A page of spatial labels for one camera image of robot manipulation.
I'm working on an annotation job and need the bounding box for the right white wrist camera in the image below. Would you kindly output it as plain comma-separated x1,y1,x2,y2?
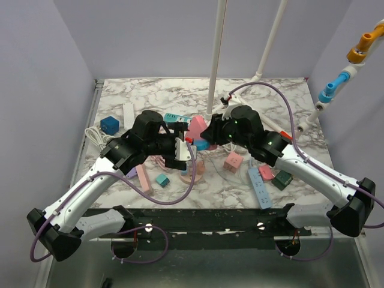
218,95,241,115

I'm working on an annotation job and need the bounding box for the white power strip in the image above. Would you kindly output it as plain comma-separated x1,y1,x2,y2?
122,103,135,130

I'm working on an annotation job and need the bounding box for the red cube socket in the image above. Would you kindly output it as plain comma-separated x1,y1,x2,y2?
280,130,293,140

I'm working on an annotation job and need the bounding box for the teal small plug adapter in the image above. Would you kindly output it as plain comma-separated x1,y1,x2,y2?
155,173,170,188

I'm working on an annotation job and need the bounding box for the pink round socket base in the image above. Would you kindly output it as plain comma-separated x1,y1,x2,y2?
179,160,206,184

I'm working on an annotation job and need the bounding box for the light blue power strip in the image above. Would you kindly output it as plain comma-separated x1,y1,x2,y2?
248,168,272,209

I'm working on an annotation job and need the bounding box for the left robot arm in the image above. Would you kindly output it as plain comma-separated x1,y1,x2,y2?
26,110,193,263

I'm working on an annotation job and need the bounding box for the blue small plug adapter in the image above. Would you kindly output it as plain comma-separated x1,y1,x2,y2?
193,140,210,151

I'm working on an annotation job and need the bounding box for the small pink flat socket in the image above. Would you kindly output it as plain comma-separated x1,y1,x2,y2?
258,164,274,181

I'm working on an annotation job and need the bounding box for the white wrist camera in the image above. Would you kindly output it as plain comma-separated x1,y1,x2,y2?
218,95,241,115
175,137,192,161

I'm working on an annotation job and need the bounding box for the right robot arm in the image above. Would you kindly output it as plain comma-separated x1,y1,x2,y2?
200,106,376,237

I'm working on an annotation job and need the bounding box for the white PVC pipe stand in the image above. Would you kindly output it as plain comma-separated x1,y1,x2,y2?
203,1,288,120

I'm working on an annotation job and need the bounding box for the purple power strip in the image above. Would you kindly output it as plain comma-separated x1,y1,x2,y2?
125,167,137,179

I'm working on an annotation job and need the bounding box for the white cable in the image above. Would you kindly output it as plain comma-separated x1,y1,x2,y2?
84,125,113,149

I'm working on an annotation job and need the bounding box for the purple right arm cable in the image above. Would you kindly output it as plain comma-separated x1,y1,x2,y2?
226,81,384,229

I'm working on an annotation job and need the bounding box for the pink triangular socket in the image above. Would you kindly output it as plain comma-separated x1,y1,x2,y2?
185,116,217,151

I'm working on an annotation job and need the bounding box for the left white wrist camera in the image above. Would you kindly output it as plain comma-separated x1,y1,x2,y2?
175,137,192,161

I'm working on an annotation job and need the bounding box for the pink long power strip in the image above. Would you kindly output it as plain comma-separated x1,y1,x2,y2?
136,164,153,195

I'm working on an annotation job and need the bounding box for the dark green cube socket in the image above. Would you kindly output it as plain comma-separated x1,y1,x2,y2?
271,170,293,191

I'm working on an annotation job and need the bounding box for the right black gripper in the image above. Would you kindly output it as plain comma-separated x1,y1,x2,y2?
200,111,251,149

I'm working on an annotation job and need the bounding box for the pink cube socket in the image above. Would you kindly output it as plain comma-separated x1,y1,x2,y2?
223,152,244,174

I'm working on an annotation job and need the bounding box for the dark blue cube socket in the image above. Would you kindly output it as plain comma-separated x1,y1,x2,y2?
100,116,119,136

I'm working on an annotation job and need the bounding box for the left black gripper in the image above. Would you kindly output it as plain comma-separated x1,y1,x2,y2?
143,124,190,170

